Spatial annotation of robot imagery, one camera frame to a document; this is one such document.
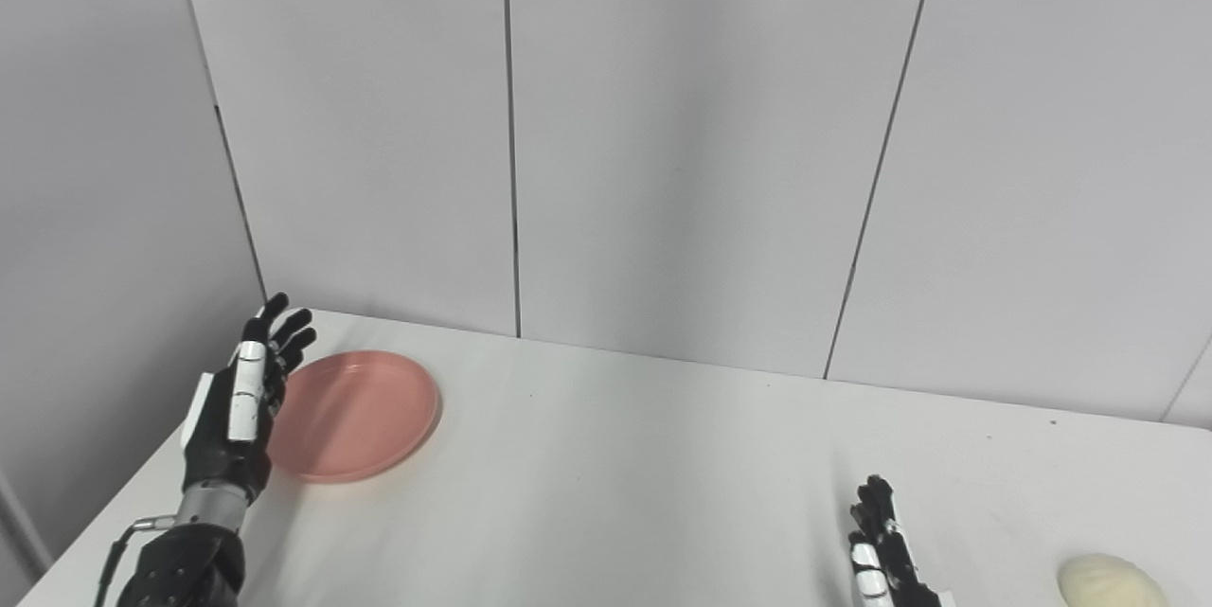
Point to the cream steamed bun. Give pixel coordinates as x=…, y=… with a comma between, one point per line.
x=1110, y=581

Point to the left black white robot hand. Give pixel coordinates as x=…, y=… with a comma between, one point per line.
x=239, y=408

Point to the pink round plate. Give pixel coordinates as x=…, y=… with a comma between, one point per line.
x=355, y=416

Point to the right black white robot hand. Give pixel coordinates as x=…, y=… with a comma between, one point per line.
x=885, y=555

